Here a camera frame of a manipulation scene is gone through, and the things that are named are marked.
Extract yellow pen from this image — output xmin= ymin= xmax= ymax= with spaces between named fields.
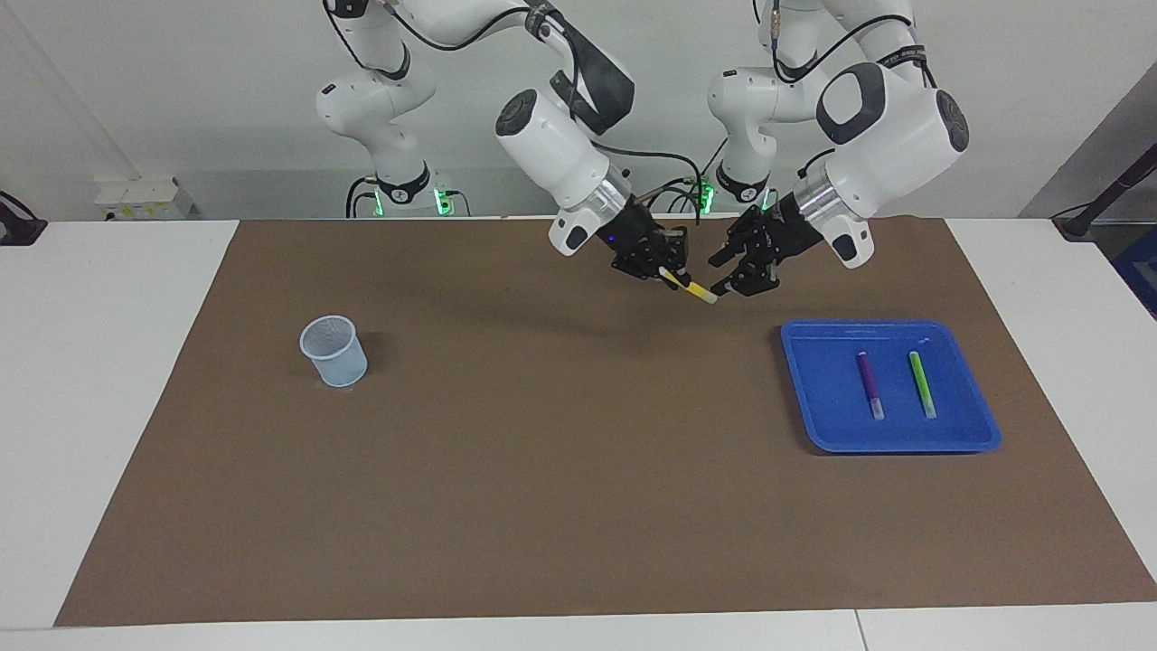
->
xmin=658 ymin=266 xmax=720 ymax=305

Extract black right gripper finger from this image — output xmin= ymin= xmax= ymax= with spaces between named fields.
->
xmin=665 ymin=226 xmax=694 ymax=290
xmin=613 ymin=256 xmax=681 ymax=293

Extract translucent plastic cup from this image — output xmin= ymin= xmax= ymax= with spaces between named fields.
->
xmin=299 ymin=315 xmax=369 ymax=389

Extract blue plastic tray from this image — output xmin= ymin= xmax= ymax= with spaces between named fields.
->
xmin=780 ymin=319 xmax=1002 ymax=454

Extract black stand pole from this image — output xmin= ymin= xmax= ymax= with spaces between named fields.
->
xmin=1053 ymin=145 xmax=1157 ymax=241

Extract blue box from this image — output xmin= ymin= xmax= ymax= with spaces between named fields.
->
xmin=1112 ymin=226 xmax=1157 ymax=317

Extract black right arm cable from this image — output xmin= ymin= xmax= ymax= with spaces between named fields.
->
xmin=321 ymin=0 xmax=708 ymax=227

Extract black table clamp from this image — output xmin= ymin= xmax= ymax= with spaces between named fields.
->
xmin=0 ymin=192 xmax=48 ymax=247

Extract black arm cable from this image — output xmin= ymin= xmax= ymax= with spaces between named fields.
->
xmin=759 ymin=0 xmax=945 ymax=182
xmin=321 ymin=0 xmax=708 ymax=227

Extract black base cable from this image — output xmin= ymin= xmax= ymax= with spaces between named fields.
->
xmin=696 ymin=136 xmax=729 ymax=216
xmin=346 ymin=175 xmax=385 ymax=218

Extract brown table mat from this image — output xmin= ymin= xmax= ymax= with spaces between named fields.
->
xmin=54 ymin=215 xmax=1157 ymax=627

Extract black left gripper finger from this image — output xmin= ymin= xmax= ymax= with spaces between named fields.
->
xmin=707 ymin=208 xmax=771 ymax=269
xmin=719 ymin=256 xmax=784 ymax=300

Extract purple pen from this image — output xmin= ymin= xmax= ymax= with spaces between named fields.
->
xmin=857 ymin=352 xmax=886 ymax=421

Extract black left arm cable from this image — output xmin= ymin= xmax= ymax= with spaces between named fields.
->
xmin=759 ymin=0 xmax=945 ymax=182

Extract green pen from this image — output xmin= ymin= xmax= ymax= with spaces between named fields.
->
xmin=908 ymin=351 xmax=938 ymax=420

